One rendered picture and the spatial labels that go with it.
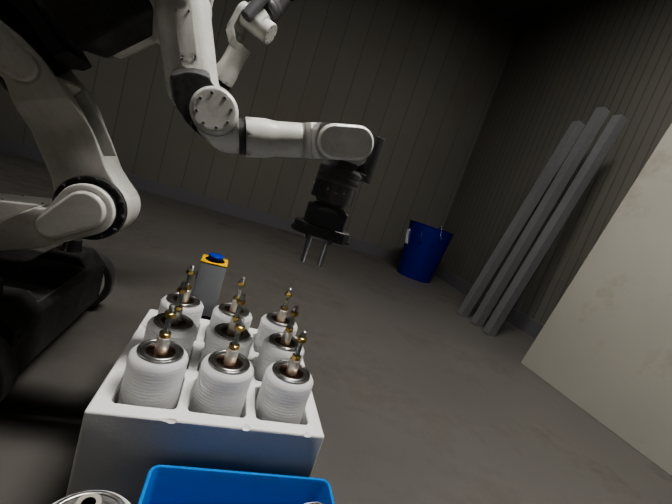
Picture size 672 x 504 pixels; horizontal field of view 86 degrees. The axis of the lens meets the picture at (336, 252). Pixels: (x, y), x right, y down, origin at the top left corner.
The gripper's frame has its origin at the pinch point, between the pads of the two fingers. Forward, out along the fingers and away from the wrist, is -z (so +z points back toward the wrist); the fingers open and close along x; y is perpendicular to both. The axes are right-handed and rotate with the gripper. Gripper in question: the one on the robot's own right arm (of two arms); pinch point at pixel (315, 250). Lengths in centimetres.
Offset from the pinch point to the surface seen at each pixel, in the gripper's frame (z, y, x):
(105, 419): -30.4, -23.5, -25.0
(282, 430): -29.2, -19.0, 2.5
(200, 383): -25.5, -16.6, -13.6
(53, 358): -47, 12, -52
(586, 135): 97, 154, 162
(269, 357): -24.4, -4.1, -2.6
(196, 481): -37.3, -24.4, -9.2
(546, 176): 67, 167, 156
